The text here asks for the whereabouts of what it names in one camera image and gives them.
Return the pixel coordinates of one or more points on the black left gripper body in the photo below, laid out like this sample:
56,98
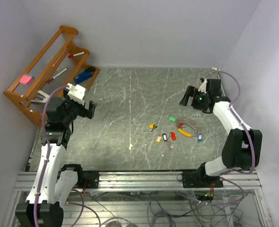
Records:
73,109

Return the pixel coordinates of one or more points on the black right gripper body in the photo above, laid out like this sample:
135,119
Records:
199,100

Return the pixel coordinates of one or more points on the yellow handled chain keyring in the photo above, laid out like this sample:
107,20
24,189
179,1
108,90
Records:
190,127

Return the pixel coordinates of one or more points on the green key tag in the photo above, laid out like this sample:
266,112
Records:
172,119

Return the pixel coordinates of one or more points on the orange key tag with key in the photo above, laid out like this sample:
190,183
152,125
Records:
152,126

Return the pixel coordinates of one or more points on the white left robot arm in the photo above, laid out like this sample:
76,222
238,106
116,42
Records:
52,185

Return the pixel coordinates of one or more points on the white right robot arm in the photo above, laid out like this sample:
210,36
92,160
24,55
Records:
242,149

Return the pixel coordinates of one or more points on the white binder clip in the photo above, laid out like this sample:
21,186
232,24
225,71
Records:
40,99

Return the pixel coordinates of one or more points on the blue stapler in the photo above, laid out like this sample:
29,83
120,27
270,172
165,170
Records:
85,75

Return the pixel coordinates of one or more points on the white marker pen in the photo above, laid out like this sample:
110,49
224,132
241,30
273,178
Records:
58,74

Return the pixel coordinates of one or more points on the red key tag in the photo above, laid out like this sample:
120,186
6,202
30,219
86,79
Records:
173,135

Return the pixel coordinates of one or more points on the wooden tiered rack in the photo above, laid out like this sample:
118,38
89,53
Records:
51,59

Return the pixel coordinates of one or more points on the red capped marker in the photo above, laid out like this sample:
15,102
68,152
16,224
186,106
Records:
75,55

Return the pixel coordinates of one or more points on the black key tag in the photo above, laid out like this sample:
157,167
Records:
164,136

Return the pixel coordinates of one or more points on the pink eraser block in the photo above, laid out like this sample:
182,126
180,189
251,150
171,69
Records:
26,79

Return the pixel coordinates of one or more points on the yellow key tag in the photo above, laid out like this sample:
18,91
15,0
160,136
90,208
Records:
159,138

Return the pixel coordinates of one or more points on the bare metal key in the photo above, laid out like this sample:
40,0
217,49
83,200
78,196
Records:
168,143

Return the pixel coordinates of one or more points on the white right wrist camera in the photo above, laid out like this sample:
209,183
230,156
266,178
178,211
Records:
202,87

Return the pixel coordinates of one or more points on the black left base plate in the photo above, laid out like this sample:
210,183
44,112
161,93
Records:
91,179

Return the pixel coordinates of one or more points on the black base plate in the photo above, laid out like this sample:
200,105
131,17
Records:
91,179
197,179

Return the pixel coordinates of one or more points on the aluminium mounting rail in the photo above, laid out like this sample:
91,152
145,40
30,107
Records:
166,181

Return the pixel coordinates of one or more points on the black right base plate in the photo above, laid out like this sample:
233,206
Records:
197,179

